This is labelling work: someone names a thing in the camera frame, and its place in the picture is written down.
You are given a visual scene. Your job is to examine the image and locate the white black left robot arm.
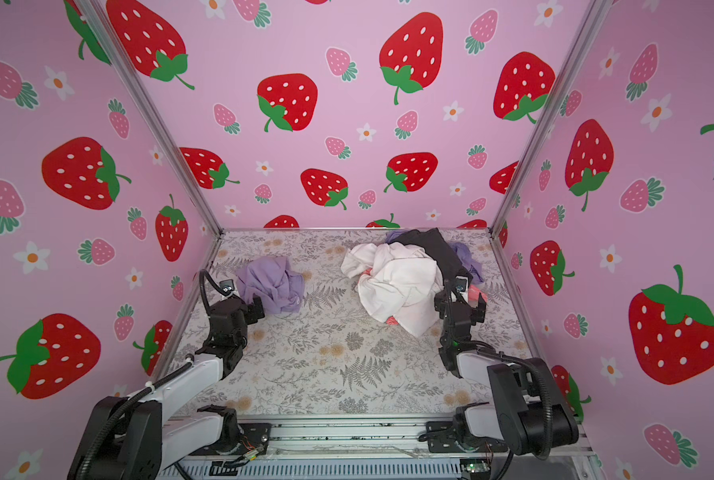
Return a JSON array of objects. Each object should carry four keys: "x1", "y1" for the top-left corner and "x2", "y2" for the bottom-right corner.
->
[{"x1": 67, "y1": 296, "x2": 266, "y2": 479}]

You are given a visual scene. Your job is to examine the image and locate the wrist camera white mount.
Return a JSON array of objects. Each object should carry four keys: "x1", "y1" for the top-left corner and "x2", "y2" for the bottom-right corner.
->
[
  {"x1": 219, "y1": 279, "x2": 237, "y2": 297},
  {"x1": 454, "y1": 275, "x2": 470, "y2": 293}
]

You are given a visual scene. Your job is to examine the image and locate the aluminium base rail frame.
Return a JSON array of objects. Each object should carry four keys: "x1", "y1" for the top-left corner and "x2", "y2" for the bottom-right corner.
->
[{"x1": 159, "y1": 414, "x2": 602, "y2": 479}]

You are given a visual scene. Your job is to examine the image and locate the aluminium corner post right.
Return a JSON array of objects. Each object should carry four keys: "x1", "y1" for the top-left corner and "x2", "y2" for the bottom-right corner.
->
[{"x1": 490, "y1": 0, "x2": 613, "y2": 238}]

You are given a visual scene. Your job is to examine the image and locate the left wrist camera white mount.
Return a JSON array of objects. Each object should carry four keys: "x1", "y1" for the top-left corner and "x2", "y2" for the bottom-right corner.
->
[{"x1": 219, "y1": 279, "x2": 237, "y2": 297}]

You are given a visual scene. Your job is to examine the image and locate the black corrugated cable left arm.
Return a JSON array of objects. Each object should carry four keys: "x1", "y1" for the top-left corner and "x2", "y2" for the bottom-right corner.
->
[{"x1": 77, "y1": 268, "x2": 229, "y2": 480}]

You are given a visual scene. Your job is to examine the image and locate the aluminium corner post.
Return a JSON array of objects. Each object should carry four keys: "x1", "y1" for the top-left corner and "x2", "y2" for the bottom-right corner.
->
[
  {"x1": 490, "y1": 0, "x2": 613, "y2": 238},
  {"x1": 77, "y1": 0, "x2": 223, "y2": 238}
]

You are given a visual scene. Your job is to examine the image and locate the lavender purple cloth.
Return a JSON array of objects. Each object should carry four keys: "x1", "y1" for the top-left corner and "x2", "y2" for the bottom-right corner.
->
[{"x1": 236, "y1": 256, "x2": 305, "y2": 315}]

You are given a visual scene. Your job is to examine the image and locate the aluminium corner post left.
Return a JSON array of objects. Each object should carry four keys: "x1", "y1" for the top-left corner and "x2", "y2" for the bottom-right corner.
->
[{"x1": 77, "y1": 0, "x2": 223, "y2": 238}]

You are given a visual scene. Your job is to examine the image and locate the dark grey cloth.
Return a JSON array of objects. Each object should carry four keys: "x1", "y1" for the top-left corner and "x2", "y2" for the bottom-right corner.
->
[{"x1": 386, "y1": 228, "x2": 473, "y2": 282}]

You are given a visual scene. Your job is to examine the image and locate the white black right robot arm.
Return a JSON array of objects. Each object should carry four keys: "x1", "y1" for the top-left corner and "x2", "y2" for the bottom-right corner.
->
[{"x1": 427, "y1": 286, "x2": 580, "y2": 460}]

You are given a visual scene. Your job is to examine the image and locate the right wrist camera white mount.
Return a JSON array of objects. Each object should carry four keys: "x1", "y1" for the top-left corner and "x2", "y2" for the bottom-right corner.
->
[{"x1": 454, "y1": 275, "x2": 470, "y2": 293}]

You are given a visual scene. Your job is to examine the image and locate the white cloth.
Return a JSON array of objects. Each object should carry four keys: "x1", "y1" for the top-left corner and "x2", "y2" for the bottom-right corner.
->
[{"x1": 341, "y1": 243, "x2": 443, "y2": 337}]

